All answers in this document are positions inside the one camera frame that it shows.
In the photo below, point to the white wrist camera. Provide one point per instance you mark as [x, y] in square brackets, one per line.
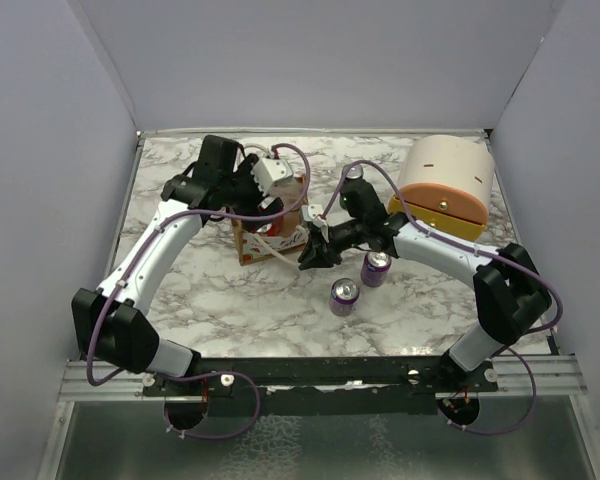
[269, 173]
[313, 219]

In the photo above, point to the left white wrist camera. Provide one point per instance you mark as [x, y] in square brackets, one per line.
[269, 173]

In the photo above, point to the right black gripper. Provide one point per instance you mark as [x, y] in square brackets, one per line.
[318, 252]

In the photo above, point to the purple can near right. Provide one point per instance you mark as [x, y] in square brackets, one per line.
[375, 268]

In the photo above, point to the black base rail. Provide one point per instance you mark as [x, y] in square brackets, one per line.
[320, 386]

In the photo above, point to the purple can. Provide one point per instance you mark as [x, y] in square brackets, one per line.
[375, 268]
[344, 294]

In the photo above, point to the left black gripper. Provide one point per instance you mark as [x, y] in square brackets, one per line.
[245, 173]

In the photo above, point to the red cola can front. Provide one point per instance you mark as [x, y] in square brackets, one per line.
[271, 229]

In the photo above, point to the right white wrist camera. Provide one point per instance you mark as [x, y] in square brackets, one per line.
[313, 219]

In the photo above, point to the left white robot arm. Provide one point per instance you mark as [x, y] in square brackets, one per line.
[110, 321]

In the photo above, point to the watermelon canvas tote bag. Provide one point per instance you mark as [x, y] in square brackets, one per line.
[280, 238]

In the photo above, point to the purple can near centre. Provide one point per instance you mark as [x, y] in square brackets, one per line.
[344, 294]

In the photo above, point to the black and yellow can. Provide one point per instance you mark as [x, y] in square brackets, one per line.
[355, 173]

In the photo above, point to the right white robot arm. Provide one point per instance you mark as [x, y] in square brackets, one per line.
[509, 294]

